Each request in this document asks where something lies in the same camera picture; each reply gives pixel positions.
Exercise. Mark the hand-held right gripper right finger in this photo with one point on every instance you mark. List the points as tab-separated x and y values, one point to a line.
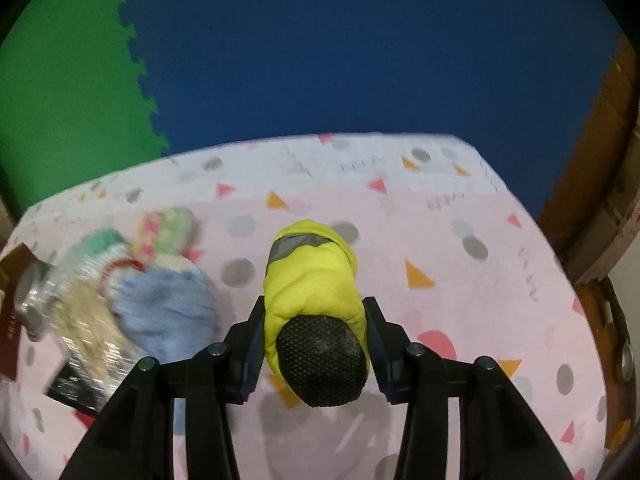
381	355

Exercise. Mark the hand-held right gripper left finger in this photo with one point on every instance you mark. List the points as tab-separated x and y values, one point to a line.
250	355

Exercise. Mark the yellow mitten with black palm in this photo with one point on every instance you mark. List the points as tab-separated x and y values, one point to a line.
310	280

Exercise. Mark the blue fluffy towel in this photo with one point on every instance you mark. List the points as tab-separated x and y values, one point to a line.
165	305

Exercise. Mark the gold metal tin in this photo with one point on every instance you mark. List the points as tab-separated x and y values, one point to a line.
85	385

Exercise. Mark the green fuzzy sock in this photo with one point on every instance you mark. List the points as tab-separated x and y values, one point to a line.
102	242

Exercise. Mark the pink and green patterned sock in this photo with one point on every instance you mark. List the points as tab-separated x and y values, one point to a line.
167	232

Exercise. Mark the brown wooden furniture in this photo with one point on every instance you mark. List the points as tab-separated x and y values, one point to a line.
597	340

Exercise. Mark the blue foam mat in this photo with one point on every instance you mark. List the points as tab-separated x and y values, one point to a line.
350	50

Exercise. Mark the green foam mat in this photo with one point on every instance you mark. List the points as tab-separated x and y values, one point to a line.
65	85

